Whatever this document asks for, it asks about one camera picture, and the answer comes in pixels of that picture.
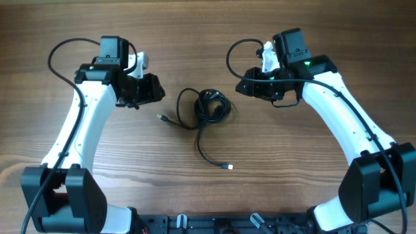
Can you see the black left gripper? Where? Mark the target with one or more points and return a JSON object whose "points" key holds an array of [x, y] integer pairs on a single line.
{"points": [[151, 93]]}

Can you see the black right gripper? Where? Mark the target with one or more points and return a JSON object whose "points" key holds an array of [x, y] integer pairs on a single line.
{"points": [[256, 89]]}

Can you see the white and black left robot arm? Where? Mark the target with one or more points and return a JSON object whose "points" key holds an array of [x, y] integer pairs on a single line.
{"points": [[61, 193]]}

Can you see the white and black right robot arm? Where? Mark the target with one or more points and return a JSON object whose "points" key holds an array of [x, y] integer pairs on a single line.
{"points": [[381, 173]]}

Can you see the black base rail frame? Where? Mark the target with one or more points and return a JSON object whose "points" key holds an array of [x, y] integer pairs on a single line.
{"points": [[290, 223]]}

